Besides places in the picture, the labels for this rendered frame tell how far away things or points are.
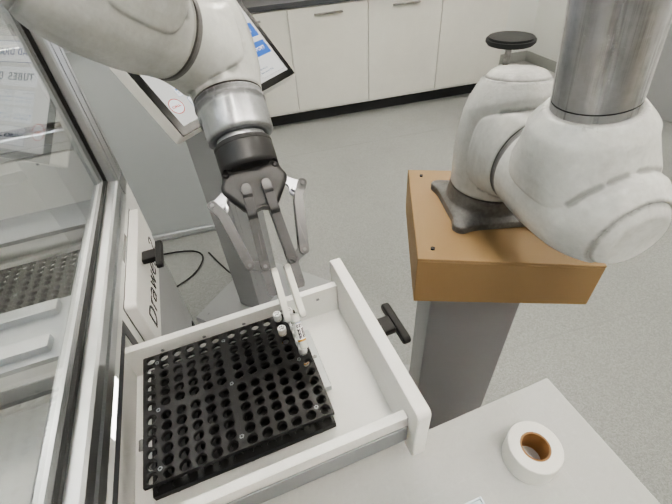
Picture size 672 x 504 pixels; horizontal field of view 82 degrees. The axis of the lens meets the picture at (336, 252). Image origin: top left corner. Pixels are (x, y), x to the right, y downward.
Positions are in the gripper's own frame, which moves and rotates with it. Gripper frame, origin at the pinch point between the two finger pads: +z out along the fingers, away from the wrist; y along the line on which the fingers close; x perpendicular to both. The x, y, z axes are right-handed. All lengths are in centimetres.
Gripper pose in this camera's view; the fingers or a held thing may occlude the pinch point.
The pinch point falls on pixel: (287, 292)
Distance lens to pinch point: 50.0
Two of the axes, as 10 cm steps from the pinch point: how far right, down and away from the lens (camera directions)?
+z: 3.0, 9.5, -0.3
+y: -9.4, 2.8, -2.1
